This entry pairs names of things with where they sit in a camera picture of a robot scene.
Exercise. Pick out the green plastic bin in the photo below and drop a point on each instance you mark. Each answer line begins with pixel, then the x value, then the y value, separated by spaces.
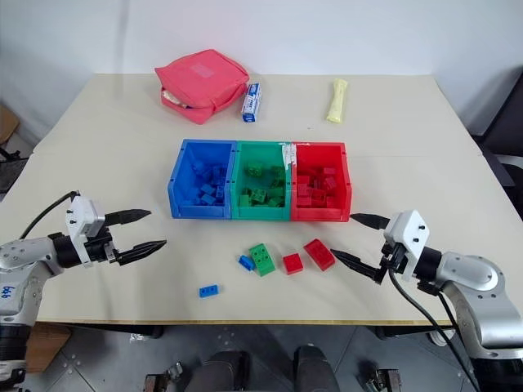
pixel 241 179

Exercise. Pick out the blue plastic bin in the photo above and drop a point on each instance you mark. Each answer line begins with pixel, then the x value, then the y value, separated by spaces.
pixel 192 179

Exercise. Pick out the red plastic bin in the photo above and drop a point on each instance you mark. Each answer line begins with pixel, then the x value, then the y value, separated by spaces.
pixel 343 179

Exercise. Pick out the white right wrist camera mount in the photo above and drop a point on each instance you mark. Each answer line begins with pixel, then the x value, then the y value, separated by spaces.
pixel 408 239

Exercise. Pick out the blue and white carton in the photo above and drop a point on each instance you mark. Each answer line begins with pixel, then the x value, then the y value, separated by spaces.
pixel 251 102

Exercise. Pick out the large red toy brick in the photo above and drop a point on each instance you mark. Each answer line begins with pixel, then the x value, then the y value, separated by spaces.
pixel 319 254

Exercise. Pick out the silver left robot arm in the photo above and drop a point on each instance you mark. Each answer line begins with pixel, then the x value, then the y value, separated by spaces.
pixel 28 255

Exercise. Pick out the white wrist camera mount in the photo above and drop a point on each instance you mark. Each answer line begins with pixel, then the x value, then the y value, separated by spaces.
pixel 83 216
pixel 408 239

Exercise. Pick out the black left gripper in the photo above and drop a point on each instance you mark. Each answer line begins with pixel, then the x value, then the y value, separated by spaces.
pixel 100 248

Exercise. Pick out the pink fabric zipper pouch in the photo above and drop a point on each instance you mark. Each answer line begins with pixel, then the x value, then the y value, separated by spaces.
pixel 202 83

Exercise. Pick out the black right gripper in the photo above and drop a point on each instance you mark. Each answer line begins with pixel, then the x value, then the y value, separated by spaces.
pixel 390 257

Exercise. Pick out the small red toy brick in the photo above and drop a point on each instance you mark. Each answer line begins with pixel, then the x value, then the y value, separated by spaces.
pixel 293 264

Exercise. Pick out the small blue toy brick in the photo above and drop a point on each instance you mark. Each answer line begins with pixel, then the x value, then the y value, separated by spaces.
pixel 245 262

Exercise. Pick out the flat blue toy brick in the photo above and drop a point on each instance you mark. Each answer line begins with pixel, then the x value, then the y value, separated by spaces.
pixel 208 290

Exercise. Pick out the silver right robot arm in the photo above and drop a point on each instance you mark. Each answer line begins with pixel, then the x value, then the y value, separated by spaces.
pixel 474 281

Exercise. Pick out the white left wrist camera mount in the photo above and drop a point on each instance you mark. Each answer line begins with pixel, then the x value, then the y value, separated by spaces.
pixel 83 216

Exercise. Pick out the metal foot bracket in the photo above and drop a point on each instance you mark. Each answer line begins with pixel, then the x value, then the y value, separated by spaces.
pixel 380 379
pixel 163 377

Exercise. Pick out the wooden block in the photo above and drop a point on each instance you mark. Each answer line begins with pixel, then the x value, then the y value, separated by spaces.
pixel 47 347

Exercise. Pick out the dark rounded shape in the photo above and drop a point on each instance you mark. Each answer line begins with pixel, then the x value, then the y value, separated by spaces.
pixel 314 369
pixel 222 373

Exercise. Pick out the brown cardboard box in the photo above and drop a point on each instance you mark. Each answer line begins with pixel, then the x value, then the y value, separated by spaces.
pixel 7 122

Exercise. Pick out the black table bracket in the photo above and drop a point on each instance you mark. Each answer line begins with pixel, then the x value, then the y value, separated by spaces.
pixel 402 331
pixel 147 331

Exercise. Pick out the pale yellow packet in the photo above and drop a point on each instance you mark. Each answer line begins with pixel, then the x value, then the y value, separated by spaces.
pixel 338 101

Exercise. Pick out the large green toy brick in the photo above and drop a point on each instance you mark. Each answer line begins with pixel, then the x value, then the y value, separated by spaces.
pixel 262 259

